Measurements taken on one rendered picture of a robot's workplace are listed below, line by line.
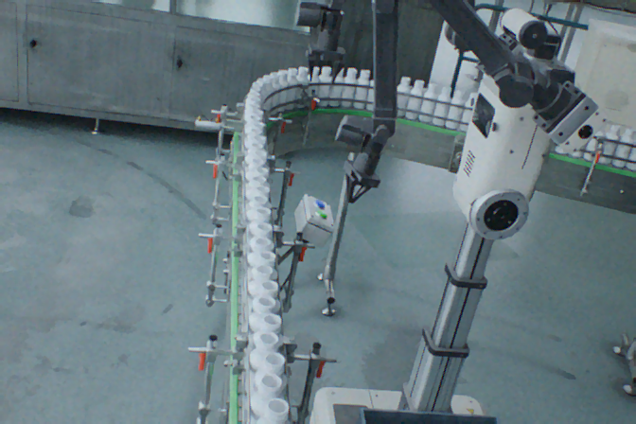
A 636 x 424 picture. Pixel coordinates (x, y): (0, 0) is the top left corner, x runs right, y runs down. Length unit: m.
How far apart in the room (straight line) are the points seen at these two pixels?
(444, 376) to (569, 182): 1.25
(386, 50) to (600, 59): 3.89
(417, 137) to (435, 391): 1.25
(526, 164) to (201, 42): 3.19
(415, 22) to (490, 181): 5.02
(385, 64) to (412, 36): 5.24
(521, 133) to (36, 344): 2.14
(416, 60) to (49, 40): 3.49
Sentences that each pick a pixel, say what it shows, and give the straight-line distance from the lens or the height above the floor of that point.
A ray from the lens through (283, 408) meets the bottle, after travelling 1.23.
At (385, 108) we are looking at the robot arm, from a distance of 1.74.
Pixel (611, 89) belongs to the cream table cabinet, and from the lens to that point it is 5.53.
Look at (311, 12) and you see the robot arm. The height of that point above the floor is 1.59.
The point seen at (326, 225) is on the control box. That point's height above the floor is 1.10.
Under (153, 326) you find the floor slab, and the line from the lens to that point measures 3.27.
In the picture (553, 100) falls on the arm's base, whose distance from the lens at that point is 1.73.
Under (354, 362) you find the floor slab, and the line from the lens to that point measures 3.24.
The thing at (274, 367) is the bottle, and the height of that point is 1.16.
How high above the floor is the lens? 1.98
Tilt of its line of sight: 27 degrees down
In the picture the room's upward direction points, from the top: 11 degrees clockwise
